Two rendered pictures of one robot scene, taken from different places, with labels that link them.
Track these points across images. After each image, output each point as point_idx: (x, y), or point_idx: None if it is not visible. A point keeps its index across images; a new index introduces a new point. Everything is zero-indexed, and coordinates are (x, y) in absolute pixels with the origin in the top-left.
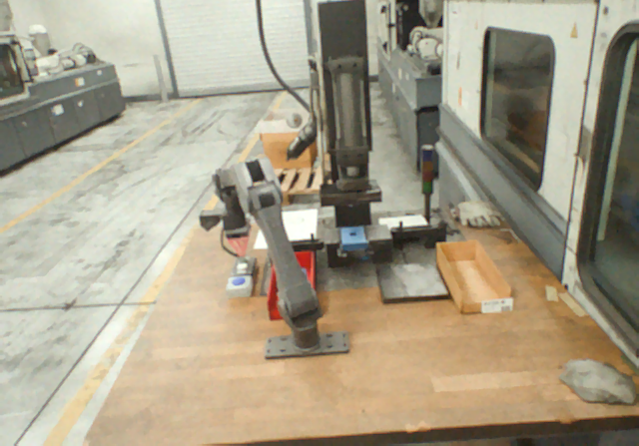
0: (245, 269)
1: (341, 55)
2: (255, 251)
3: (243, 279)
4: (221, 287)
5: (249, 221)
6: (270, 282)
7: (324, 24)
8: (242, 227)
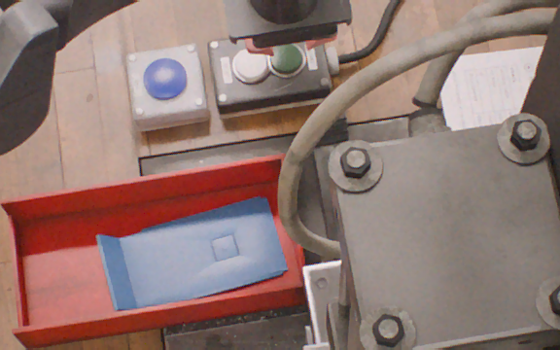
0: (236, 78)
1: None
2: (416, 70)
3: (164, 91)
4: (187, 31)
5: (319, 22)
6: (101, 184)
7: None
8: (258, 16)
